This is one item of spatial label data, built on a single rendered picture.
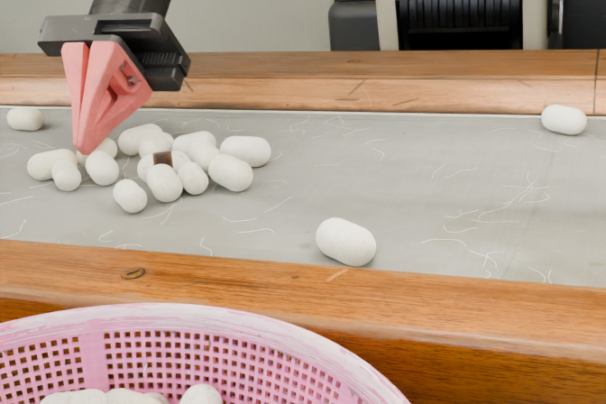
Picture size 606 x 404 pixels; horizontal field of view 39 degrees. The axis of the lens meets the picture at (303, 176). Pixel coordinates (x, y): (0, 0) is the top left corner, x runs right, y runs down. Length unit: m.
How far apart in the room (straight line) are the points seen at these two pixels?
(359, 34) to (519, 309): 1.14
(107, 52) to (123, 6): 0.05
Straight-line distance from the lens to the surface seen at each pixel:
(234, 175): 0.56
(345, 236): 0.45
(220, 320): 0.37
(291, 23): 2.76
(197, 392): 0.37
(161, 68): 0.67
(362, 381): 0.33
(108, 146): 0.66
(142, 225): 0.54
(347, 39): 1.49
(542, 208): 0.53
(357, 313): 0.37
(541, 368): 0.36
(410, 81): 0.71
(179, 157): 0.60
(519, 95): 0.69
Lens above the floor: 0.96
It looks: 22 degrees down
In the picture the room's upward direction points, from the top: 6 degrees counter-clockwise
